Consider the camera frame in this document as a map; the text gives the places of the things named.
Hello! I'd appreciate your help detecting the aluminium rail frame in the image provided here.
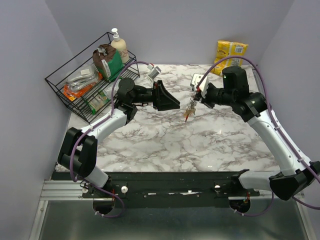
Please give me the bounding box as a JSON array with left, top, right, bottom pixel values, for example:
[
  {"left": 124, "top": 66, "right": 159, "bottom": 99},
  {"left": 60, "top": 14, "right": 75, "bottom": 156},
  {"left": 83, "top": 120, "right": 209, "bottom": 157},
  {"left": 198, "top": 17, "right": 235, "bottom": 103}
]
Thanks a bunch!
[{"left": 30, "top": 172, "right": 316, "bottom": 240}]

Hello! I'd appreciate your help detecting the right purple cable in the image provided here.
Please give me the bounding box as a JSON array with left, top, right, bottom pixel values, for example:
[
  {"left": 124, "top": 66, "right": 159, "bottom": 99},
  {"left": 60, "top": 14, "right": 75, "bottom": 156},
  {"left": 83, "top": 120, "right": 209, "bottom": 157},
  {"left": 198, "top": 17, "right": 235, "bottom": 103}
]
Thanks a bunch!
[{"left": 196, "top": 55, "right": 320, "bottom": 217}]

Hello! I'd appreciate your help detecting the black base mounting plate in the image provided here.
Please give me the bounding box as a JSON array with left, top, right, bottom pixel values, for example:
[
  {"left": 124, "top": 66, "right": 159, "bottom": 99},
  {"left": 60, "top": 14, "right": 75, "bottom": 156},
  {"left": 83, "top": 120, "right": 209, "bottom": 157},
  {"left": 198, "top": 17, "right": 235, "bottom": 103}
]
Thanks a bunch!
[{"left": 51, "top": 171, "right": 292, "bottom": 210}]

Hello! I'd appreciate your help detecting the green white snack packet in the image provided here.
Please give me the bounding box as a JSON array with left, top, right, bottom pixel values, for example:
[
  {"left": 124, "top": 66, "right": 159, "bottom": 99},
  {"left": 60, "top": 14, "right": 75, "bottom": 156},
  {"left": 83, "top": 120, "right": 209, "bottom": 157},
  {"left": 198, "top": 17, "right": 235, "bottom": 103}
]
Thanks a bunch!
[{"left": 81, "top": 80, "right": 113, "bottom": 115}]

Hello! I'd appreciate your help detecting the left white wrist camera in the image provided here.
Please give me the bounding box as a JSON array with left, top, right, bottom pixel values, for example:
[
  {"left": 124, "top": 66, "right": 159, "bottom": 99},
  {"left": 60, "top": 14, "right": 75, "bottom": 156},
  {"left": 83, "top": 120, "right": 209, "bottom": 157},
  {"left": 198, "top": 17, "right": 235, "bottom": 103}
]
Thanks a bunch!
[{"left": 147, "top": 66, "right": 161, "bottom": 82}]

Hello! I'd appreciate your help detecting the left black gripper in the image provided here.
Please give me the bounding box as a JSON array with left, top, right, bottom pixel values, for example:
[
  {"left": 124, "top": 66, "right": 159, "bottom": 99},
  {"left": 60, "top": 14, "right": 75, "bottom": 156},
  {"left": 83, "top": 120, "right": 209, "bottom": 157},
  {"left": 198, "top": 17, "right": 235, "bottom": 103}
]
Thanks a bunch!
[{"left": 130, "top": 80, "right": 181, "bottom": 112}]

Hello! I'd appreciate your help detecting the black wire rack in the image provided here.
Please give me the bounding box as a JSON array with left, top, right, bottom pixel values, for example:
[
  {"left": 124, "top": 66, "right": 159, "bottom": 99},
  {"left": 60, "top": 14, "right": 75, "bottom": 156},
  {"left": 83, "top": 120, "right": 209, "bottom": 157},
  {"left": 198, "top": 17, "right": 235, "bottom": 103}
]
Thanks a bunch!
[{"left": 44, "top": 31, "right": 141, "bottom": 123}]

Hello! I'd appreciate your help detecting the purple cable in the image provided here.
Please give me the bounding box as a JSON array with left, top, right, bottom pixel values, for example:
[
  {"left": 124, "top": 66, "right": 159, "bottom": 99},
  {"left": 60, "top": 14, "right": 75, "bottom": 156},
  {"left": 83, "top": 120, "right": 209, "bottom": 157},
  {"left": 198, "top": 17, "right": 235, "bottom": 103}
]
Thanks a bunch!
[
  {"left": 196, "top": 55, "right": 320, "bottom": 217},
  {"left": 69, "top": 60, "right": 155, "bottom": 219}
]

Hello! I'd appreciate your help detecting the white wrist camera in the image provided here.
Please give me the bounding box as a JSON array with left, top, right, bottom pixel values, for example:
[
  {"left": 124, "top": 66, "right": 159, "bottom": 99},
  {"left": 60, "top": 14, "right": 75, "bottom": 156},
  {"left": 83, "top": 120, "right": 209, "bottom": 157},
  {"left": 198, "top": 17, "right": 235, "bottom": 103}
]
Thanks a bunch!
[
  {"left": 190, "top": 73, "right": 209, "bottom": 98},
  {"left": 147, "top": 66, "right": 161, "bottom": 82}
]

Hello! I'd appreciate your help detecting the brown green bag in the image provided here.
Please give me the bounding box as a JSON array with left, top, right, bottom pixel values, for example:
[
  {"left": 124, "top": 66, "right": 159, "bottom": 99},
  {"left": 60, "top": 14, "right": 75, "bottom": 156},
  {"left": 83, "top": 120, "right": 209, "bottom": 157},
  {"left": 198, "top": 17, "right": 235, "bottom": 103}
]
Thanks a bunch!
[{"left": 92, "top": 44, "right": 123, "bottom": 82}]

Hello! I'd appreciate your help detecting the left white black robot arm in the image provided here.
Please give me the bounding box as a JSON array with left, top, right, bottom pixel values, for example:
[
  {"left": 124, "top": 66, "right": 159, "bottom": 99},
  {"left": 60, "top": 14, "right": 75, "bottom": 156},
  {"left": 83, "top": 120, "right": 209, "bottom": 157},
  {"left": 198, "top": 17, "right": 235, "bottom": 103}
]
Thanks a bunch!
[{"left": 57, "top": 77, "right": 180, "bottom": 198}]

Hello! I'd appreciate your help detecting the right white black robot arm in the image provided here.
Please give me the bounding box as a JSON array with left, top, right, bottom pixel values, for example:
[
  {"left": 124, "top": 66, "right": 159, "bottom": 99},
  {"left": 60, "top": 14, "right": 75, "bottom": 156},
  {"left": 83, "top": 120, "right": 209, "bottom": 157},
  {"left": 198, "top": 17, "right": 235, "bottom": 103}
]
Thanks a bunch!
[{"left": 190, "top": 66, "right": 320, "bottom": 201}]

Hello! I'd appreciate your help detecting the clear plastic packet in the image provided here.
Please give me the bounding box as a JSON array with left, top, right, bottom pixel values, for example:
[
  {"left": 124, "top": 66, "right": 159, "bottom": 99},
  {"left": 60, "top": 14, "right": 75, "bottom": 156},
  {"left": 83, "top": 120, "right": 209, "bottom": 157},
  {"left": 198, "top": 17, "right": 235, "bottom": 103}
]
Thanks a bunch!
[{"left": 66, "top": 65, "right": 100, "bottom": 91}]

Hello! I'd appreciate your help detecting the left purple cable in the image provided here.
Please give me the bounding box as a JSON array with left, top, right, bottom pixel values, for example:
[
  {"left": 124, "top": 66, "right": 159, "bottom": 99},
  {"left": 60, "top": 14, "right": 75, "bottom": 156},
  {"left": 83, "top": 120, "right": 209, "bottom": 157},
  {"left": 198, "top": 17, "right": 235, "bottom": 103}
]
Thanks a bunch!
[{"left": 69, "top": 60, "right": 155, "bottom": 219}]

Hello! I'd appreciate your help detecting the orange snack packet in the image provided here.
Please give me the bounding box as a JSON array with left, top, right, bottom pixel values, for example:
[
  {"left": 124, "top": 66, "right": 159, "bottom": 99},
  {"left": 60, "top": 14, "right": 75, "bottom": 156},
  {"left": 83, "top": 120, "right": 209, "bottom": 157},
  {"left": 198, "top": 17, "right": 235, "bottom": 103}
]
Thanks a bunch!
[{"left": 63, "top": 84, "right": 94, "bottom": 102}]

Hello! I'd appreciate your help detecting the yellow chips bag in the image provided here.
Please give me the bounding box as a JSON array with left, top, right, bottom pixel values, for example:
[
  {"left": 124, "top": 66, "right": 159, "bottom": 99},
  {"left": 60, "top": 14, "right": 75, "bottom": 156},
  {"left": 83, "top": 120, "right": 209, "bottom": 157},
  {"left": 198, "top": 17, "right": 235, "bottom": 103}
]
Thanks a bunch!
[{"left": 211, "top": 40, "right": 249, "bottom": 76}]

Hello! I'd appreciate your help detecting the cream pump lotion bottle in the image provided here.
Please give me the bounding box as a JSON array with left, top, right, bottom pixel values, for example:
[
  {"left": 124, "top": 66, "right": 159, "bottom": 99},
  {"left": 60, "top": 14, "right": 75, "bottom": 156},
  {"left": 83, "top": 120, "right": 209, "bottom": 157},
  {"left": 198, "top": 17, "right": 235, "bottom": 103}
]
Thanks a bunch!
[{"left": 111, "top": 28, "right": 130, "bottom": 64}]

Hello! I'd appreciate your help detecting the metal red key organizer plate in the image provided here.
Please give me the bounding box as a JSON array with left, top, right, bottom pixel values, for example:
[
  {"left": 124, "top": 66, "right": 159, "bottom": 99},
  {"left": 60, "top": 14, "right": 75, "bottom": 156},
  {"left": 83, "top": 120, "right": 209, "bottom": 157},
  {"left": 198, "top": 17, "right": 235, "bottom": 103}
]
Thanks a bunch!
[{"left": 183, "top": 97, "right": 197, "bottom": 123}]

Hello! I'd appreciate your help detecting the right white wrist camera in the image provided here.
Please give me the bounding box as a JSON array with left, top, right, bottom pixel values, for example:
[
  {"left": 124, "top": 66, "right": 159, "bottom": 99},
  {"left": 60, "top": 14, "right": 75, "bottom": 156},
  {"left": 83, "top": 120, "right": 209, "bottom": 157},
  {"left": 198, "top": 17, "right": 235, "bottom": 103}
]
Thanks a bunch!
[{"left": 190, "top": 73, "right": 209, "bottom": 98}]

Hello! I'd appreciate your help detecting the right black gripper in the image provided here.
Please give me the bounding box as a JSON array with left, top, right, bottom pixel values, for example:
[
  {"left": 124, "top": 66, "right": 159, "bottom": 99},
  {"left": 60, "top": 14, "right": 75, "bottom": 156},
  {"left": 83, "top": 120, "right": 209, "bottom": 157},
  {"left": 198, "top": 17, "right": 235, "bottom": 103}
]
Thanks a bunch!
[{"left": 193, "top": 82, "right": 235, "bottom": 109}]

